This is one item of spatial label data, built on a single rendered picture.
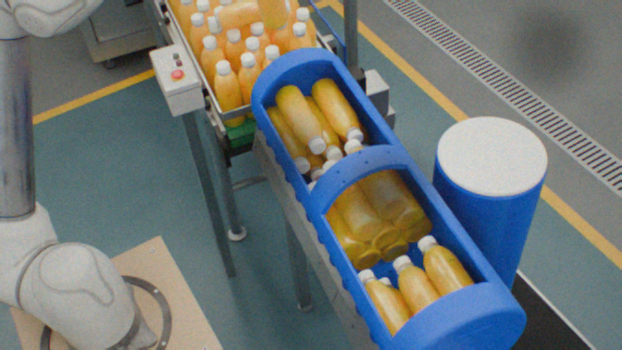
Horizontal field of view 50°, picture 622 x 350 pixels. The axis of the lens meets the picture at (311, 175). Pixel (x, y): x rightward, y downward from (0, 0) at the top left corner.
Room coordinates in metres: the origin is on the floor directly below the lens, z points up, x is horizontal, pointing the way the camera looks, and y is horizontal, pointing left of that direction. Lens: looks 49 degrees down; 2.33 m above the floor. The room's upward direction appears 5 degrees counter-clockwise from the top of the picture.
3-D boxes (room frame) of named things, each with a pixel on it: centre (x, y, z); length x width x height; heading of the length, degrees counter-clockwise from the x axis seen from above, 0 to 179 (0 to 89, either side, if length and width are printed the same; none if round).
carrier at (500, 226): (1.16, -0.47, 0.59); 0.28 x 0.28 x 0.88
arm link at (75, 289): (0.77, 0.49, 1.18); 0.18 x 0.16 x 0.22; 60
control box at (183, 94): (1.56, 0.37, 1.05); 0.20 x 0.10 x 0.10; 19
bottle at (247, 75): (1.55, 0.15, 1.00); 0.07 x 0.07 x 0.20
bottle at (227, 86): (1.52, 0.22, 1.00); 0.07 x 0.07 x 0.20
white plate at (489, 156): (1.16, -0.47, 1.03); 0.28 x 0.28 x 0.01
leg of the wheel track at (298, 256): (1.37, 0.07, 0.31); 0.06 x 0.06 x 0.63; 19
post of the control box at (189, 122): (1.56, 0.37, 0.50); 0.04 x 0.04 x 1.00; 19
